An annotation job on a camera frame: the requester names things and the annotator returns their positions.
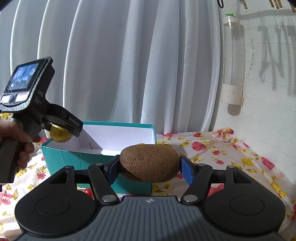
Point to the floral tablecloth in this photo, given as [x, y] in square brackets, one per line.
[218, 149]

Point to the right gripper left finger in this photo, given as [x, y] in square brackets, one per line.
[102, 176]

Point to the brown kiwi fruit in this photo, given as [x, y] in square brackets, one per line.
[149, 163]

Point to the teal cardboard box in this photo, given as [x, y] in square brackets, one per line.
[98, 142]

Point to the person's left hand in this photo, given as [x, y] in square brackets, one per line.
[10, 129]

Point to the red cherry tomato on cloth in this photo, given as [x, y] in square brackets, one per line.
[88, 191]

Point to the yellow-green pear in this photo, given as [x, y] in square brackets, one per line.
[59, 134]

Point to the white curtain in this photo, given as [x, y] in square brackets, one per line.
[154, 62]

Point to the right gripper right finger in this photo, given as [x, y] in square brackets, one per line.
[198, 178]

